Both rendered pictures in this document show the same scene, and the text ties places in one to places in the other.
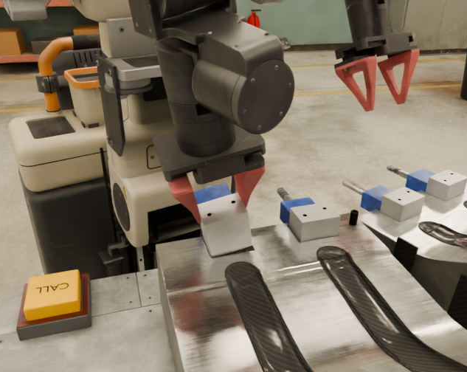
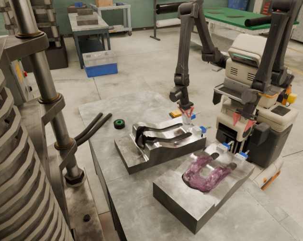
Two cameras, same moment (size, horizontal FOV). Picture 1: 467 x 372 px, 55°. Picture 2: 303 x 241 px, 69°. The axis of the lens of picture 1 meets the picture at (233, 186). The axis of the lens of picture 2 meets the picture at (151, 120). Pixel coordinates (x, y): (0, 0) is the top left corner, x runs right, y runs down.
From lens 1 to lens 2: 123 cm
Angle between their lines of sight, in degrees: 68
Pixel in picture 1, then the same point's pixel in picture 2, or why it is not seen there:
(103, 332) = not seen: hidden behind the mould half
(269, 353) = (165, 129)
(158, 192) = (221, 119)
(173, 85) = not seen: hidden behind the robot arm
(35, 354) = (167, 116)
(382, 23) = (245, 108)
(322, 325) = (172, 133)
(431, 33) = not seen: outside the picture
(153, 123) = (233, 104)
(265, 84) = (172, 96)
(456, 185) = (236, 158)
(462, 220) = (223, 160)
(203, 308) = (171, 122)
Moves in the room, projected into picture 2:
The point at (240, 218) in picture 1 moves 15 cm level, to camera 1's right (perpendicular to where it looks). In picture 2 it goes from (185, 117) to (192, 131)
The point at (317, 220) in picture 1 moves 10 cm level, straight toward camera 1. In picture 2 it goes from (194, 128) to (177, 127)
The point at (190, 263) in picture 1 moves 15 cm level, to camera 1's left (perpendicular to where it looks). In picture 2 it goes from (180, 119) to (174, 107)
